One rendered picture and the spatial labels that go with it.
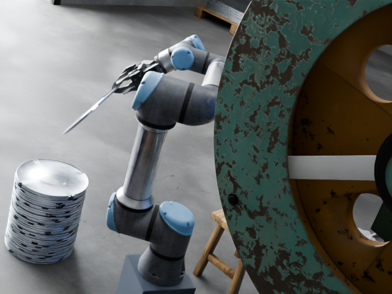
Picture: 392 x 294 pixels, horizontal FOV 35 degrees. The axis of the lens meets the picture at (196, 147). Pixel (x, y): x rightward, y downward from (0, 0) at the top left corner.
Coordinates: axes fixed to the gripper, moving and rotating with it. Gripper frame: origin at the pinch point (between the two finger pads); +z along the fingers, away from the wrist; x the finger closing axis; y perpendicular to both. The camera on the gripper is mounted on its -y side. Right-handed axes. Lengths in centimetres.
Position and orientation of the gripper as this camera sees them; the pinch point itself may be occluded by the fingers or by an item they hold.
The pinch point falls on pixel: (116, 88)
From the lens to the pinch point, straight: 225.5
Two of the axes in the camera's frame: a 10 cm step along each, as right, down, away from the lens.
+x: 5.0, 8.0, 3.3
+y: -0.5, 4.1, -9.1
